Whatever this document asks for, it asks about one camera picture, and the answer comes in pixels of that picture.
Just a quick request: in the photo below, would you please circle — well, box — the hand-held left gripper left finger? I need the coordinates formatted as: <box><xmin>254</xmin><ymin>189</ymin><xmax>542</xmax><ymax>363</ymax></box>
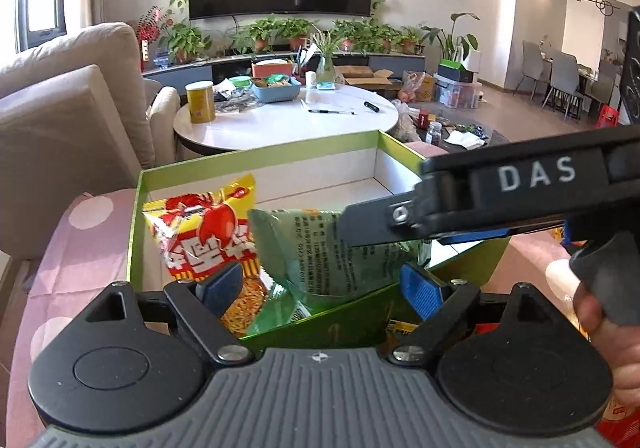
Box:
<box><xmin>80</xmin><ymin>262</ymin><xmax>255</xmax><ymax>365</ymax></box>

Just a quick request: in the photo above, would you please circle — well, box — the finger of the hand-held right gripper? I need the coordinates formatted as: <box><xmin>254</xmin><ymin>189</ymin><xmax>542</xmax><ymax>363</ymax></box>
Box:
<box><xmin>440</xmin><ymin>227</ymin><xmax>512</xmax><ymax>246</ymax></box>
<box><xmin>331</xmin><ymin>193</ymin><xmax>426</xmax><ymax>249</ymax></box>

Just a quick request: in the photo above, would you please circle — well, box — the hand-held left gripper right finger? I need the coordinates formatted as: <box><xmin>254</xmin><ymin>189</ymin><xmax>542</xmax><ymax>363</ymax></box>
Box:
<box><xmin>386</xmin><ymin>263</ymin><xmax>557</xmax><ymax>366</ymax></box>

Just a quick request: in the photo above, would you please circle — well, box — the yellow red crab snack packet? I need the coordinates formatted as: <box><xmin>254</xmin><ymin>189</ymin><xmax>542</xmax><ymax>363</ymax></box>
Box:
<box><xmin>141</xmin><ymin>173</ymin><xmax>272</xmax><ymax>340</ymax></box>

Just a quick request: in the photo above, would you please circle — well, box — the green snack packet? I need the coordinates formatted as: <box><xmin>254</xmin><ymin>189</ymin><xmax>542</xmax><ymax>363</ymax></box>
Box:
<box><xmin>241</xmin><ymin>207</ymin><xmax>434</xmax><ymax>336</ymax></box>

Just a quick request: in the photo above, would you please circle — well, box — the green cardboard box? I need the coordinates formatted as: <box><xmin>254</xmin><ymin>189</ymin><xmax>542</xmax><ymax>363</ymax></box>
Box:
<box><xmin>127</xmin><ymin>128</ymin><xmax>512</xmax><ymax>350</ymax></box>

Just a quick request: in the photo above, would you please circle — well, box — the person's right hand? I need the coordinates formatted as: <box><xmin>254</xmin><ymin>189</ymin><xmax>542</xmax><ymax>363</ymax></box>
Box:
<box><xmin>572</xmin><ymin>278</ymin><xmax>640</xmax><ymax>407</ymax></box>

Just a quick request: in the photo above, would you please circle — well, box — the dark coffee table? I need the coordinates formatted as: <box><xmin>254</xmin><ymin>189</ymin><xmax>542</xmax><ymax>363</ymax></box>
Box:
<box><xmin>414</xmin><ymin>110</ymin><xmax>513</xmax><ymax>156</ymax></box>

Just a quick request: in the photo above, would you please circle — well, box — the white paper sheet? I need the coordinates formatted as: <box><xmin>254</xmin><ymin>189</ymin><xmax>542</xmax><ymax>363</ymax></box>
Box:
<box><xmin>442</xmin><ymin>129</ymin><xmax>487</xmax><ymax>152</ymax></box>

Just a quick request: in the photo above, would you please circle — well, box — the clear plastic bag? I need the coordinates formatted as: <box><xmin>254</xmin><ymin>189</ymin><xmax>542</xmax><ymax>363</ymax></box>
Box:
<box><xmin>389</xmin><ymin>99</ymin><xmax>422</xmax><ymax>143</ymax></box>

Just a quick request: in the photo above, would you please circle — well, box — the red crate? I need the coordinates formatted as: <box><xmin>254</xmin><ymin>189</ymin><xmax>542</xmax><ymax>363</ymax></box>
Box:
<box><xmin>597</xmin><ymin>104</ymin><xmax>621</xmax><ymax>129</ymax></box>

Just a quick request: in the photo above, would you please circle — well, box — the grey dining chair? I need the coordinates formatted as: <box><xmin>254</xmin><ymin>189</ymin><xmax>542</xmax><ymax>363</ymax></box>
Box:
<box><xmin>546</xmin><ymin>50</ymin><xmax>587</xmax><ymax>122</ymax></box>
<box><xmin>514</xmin><ymin>40</ymin><xmax>552</xmax><ymax>97</ymax></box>

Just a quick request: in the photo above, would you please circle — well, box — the clear storage box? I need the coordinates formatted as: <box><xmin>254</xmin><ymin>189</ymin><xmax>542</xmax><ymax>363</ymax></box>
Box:
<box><xmin>434</xmin><ymin>77</ymin><xmax>484</xmax><ymax>110</ymax></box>

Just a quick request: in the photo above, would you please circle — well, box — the round white table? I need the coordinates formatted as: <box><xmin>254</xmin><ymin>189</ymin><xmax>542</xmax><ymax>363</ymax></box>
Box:
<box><xmin>172</xmin><ymin>79</ymin><xmax>401</xmax><ymax>162</ymax></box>

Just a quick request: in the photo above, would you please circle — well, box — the green black box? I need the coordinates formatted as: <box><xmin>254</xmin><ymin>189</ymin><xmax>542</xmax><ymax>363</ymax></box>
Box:
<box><xmin>436</xmin><ymin>59</ymin><xmax>474</xmax><ymax>84</ymax></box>

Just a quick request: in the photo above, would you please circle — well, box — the open cardboard box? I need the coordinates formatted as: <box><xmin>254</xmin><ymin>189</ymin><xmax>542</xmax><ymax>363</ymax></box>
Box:
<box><xmin>334</xmin><ymin>65</ymin><xmax>397</xmax><ymax>92</ymax></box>

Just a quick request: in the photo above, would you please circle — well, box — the blue basket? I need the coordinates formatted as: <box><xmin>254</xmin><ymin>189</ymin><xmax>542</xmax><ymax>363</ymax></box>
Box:
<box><xmin>249</xmin><ymin>74</ymin><xmax>304</xmax><ymax>104</ymax></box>

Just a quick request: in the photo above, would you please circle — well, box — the glass vase with plant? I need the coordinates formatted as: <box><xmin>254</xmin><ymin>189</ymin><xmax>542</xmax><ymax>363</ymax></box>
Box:
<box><xmin>306</xmin><ymin>25</ymin><xmax>343</xmax><ymax>85</ymax></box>

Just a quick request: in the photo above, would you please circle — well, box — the large leaf plant white pot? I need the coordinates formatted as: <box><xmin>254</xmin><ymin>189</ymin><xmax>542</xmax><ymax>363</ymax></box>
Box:
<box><xmin>421</xmin><ymin>11</ymin><xmax>482</xmax><ymax>71</ymax></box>

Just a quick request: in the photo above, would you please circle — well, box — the pile of dark packets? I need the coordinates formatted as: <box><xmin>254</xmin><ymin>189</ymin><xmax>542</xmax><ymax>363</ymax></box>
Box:
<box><xmin>214</xmin><ymin>78</ymin><xmax>257</xmax><ymax>115</ymax></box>

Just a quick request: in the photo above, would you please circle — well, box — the yellow canister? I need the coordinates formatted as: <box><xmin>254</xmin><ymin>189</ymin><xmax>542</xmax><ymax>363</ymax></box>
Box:
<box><xmin>185</xmin><ymin>80</ymin><xmax>217</xmax><ymax>125</ymax></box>

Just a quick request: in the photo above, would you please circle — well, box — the orange storage box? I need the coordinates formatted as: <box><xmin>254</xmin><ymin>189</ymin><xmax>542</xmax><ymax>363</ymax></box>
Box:
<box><xmin>251</xmin><ymin>60</ymin><xmax>295</xmax><ymax>79</ymax></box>

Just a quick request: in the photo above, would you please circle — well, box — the beige sofa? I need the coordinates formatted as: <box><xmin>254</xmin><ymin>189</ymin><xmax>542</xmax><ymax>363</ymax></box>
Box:
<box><xmin>0</xmin><ymin>22</ymin><xmax>182</xmax><ymax>260</ymax></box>

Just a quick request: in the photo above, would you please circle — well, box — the row of green potted plants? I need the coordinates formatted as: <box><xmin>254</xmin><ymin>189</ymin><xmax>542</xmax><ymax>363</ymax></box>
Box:
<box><xmin>159</xmin><ymin>13</ymin><xmax>429</xmax><ymax>65</ymax></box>

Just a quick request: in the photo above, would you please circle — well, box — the red flower plant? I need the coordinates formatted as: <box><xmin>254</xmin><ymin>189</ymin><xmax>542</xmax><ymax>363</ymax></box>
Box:
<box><xmin>135</xmin><ymin>5</ymin><xmax>174</xmax><ymax>74</ymax></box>

